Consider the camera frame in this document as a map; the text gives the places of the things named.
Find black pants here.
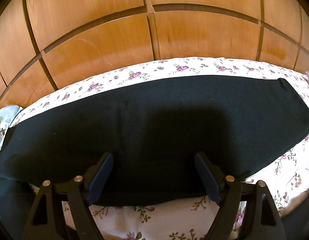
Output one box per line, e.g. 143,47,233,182
0,75,309,239

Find white floral bed sheet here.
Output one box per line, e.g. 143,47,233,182
7,57,309,239

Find light blue floral pillow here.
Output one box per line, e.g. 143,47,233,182
0,105,23,150

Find brown wooden wardrobe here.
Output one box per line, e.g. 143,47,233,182
0,0,309,108

